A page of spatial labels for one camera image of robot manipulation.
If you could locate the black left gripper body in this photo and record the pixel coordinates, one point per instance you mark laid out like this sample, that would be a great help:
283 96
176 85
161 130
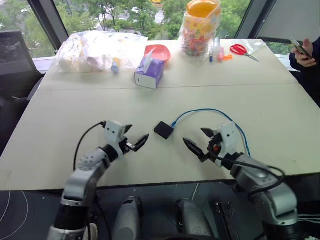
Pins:
126 144

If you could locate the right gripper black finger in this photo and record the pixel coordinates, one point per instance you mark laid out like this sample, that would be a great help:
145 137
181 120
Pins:
196 148
208 132

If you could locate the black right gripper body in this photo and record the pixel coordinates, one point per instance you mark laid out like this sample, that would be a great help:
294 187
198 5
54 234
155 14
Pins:
215 146

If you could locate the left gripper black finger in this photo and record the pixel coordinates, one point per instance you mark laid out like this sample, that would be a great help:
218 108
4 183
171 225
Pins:
128 128
141 143

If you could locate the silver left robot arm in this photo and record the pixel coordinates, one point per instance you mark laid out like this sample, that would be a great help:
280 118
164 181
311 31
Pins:
83 172

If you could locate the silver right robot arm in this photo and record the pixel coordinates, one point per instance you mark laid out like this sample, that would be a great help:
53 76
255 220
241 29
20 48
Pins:
265 190

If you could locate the person's dark-sleeved forearm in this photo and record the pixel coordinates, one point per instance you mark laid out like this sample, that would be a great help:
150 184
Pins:
310 80

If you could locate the small black adapter box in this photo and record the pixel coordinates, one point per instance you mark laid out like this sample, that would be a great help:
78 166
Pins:
163 130

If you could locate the person's bare hand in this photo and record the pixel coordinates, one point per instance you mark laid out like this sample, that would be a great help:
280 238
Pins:
308 60

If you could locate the purple tissue box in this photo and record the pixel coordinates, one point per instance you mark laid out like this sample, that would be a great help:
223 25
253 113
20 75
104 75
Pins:
150 73

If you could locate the small blue bottle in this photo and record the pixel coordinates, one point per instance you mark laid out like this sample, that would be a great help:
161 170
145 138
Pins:
115 67

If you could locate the dark rounded grey shape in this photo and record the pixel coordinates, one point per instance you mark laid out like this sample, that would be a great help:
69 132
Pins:
128 220
193 221

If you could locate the black flat bar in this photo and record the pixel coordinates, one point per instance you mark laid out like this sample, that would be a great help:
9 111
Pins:
225 220

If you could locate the small orange clip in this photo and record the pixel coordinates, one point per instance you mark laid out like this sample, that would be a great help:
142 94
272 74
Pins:
228 57

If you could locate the pink tube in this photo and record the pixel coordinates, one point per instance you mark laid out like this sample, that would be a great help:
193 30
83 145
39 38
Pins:
220 51

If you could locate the clear bag of white items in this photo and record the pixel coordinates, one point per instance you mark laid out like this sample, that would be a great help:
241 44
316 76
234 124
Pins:
97 51

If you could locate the red plastic bowl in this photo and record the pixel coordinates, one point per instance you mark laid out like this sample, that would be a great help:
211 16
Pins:
162 52

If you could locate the clear plastic sheet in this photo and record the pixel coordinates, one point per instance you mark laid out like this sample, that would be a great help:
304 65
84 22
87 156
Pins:
255 47

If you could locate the colourful candy jar orange lid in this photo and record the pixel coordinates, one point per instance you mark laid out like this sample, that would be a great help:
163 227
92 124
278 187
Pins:
198 32

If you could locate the dark smartphone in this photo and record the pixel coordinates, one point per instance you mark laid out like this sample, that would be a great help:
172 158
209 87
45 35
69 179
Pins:
300 49

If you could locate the dark monitor screen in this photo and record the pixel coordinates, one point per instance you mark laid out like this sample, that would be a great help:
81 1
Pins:
13 51

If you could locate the grey roller blind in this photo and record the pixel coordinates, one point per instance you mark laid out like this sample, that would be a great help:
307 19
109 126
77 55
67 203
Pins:
290 18

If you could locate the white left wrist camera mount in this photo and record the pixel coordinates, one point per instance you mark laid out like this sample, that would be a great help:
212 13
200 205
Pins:
113 132

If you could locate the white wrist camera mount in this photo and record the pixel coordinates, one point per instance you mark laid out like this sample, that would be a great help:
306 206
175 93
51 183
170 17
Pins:
228 137
113 132

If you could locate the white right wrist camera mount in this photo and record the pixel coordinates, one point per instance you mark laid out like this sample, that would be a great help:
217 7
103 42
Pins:
228 137

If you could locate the dark window frame post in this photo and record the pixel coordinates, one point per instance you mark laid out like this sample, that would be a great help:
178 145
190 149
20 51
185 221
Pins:
255 18
51 23

